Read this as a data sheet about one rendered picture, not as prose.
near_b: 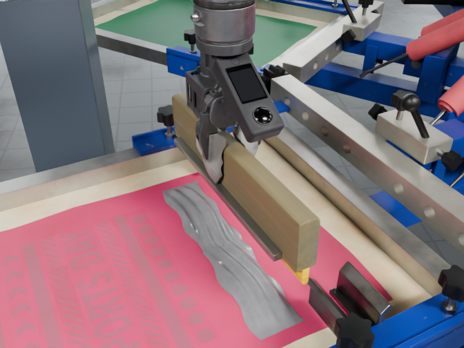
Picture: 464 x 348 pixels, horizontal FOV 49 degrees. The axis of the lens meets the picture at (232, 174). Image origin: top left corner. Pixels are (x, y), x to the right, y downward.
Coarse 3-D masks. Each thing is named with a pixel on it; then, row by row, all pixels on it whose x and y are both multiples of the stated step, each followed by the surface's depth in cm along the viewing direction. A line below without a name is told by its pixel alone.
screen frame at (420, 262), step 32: (288, 128) 104; (96, 160) 94; (128, 160) 95; (160, 160) 98; (288, 160) 100; (320, 160) 94; (0, 192) 87; (32, 192) 89; (64, 192) 92; (320, 192) 92; (352, 192) 87; (384, 224) 80; (416, 256) 74
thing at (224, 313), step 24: (336, 240) 82; (192, 264) 78; (264, 264) 78; (336, 264) 78; (360, 264) 78; (192, 288) 74; (216, 288) 74; (288, 288) 74; (216, 312) 70; (240, 312) 70; (312, 312) 70; (240, 336) 67; (288, 336) 67
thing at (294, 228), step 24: (192, 120) 78; (192, 144) 81; (240, 144) 70; (240, 168) 66; (264, 168) 65; (240, 192) 68; (264, 192) 62; (288, 192) 61; (264, 216) 63; (288, 216) 58; (312, 216) 57; (288, 240) 59; (312, 240) 58; (288, 264) 61; (312, 264) 61
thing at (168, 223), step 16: (192, 176) 96; (144, 192) 92; (160, 192) 92; (208, 192) 92; (80, 208) 89; (96, 208) 89; (112, 208) 89; (128, 208) 89; (144, 208) 89; (160, 208) 89; (224, 208) 89; (32, 224) 85; (48, 224) 85; (64, 224) 85; (80, 224) 85; (160, 224) 85; (176, 224) 85; (240, 224) 85; (0, 240) 82; (16, 240) 82; (32, 240) 82; (176, 240) 82; (192, 240) 82; (176, 256) 79; (192, 256) 79
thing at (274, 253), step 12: (180, 144) 83; (192, 156) 80; (204, 168) 77; (216, 192) 73; (228, 192) 72; (228, 204) 70; (240, 216) 68; (252, 228) 65; (264, 240) 63; (276, 252) 62
